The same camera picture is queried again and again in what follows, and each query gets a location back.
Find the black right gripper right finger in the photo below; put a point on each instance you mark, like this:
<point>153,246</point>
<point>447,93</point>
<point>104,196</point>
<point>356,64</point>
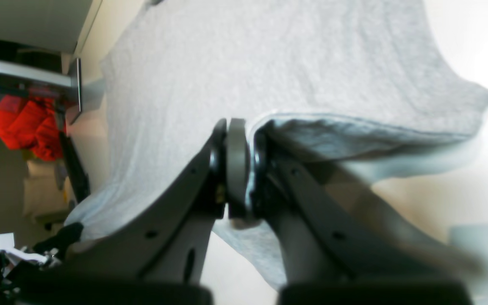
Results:
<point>329,258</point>

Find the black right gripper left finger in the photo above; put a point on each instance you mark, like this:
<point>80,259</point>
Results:
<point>156,259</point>

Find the grey T-shirt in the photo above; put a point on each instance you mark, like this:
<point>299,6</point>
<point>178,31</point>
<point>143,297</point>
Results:
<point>328,79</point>

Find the red cloth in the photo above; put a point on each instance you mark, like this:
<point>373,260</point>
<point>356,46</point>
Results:
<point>30,124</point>

